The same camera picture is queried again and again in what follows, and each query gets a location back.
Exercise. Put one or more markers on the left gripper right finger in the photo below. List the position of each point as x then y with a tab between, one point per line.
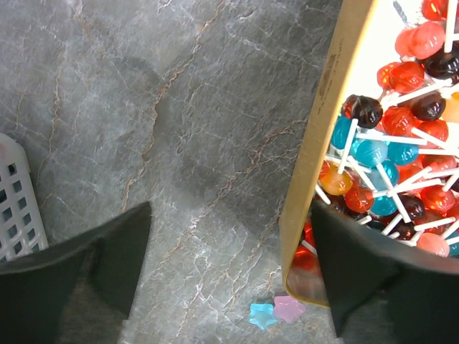
380	290

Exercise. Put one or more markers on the purple star candy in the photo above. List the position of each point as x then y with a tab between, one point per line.
288	308

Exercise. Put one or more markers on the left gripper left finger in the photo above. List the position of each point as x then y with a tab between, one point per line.
80	290

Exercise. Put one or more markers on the gold tin lollipops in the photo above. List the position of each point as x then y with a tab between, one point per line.
381	143

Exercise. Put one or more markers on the blue star candy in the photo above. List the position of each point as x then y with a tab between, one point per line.
262	315

